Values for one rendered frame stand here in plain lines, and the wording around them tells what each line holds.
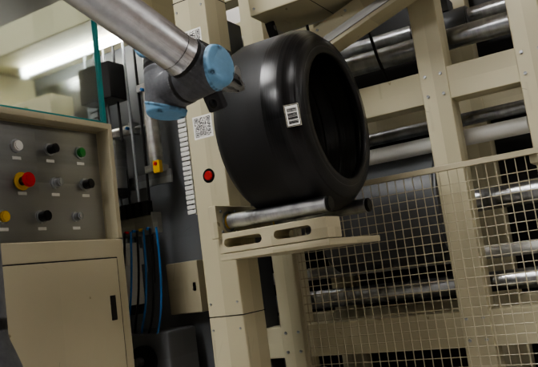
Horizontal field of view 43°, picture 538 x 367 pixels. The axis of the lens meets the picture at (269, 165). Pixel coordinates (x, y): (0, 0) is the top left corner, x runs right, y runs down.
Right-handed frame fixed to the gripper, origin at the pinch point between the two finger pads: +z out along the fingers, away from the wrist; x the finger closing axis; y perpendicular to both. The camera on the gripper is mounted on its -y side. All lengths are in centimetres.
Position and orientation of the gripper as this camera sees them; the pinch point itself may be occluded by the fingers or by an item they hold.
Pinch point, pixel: (239, 90)
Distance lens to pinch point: 181.8
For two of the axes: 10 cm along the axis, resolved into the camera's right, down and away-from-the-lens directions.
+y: -0.7, -9.6, 2.5
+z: 5.2, 1.8, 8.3
